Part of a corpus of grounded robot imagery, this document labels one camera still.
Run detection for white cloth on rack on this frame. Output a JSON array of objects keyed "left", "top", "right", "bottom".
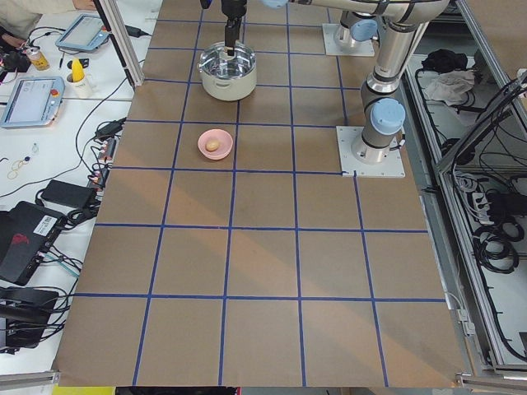
[{"left": 424, "top": 70, "right": 475, "bottom": 105}]

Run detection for black device lower left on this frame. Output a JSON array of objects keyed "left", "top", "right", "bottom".
[{"left": 1, "top": 287, "right": 58, "bottom": 354}]

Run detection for yellow drink can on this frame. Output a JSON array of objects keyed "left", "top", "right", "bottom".
[{"left": 26, "top": 47, "right": 49, "bottom": 71}]

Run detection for black laptop red logo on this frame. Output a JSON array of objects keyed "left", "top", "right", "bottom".
[{"left": 1, "top": 201, "right": 66, "bottom": 286}]

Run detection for brown egg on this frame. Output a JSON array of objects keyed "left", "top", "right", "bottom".
[{"left": 205, "top": 139, "right": 220, "bottom": 152}]

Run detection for aluminium frame post left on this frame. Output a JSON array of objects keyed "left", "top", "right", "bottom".
[{"left": 94, "top": 0, "right": 144, "bottom": 89}]

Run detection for power strip with plugs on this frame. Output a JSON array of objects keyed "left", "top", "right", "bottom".
[{"left": 87, "top": 137, "right": 118, "bottom": 190}]

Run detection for far teach pendant tablet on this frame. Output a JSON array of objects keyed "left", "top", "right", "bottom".
[{"left": 55, "top": 14, "right": 109, "bottom": 53}]

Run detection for white mug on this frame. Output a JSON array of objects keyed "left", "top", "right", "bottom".
[{"left": 67, "top": 73, "right": 96, "bottom": 99}]

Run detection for coiled black cables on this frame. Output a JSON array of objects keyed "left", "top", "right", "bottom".
[{"left": 471, "top": 221, "right": 520, "bottom": 274}]

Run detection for rubber bands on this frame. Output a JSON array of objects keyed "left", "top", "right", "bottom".
[{"left": 7, "top": 160, "right": 27, "bottom": 180}]

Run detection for white pot steel interior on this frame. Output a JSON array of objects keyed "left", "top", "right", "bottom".
[{"left": 198, "top": 42, "right": 257, "bottom": 101}]

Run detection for pink bowl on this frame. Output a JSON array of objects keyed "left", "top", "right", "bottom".
[{"left": 198, "top": 128, "right": 234, "bottom": 160}]

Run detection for person beige sleeve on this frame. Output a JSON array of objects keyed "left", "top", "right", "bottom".
[{"left": 1, "top": 0, "right": 96, "bottom": 38}]

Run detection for brown paper table cover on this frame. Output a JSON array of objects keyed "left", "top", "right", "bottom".
[{"left": 55, "top": 1, "right": 464, "bottom": 388}]

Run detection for near teach pendant tablet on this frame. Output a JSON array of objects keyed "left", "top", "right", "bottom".
[{"left": 1, "top": 77, "right": 65, "bottom": 128}]

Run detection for black cloth on rack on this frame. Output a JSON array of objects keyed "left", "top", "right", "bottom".
[{"left": 422, "top": 49, "right": 468, "bottom": 73}]

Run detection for black power adapter brick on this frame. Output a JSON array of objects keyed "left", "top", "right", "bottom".
[{"left": 40, "top": 179, "right": 96, "bottom": 208}]

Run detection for teach pendant tablet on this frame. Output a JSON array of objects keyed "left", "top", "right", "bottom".
[
  {"left": 55, "top": 14, "right": 109, "bottom": 53},
  {"left": 1, "top": 77, "right": 65, "bottom": 128}
]

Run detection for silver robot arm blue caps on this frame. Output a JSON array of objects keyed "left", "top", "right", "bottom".
[{"left": 300, "top": 1, "right": 448, "bottom": 165}]

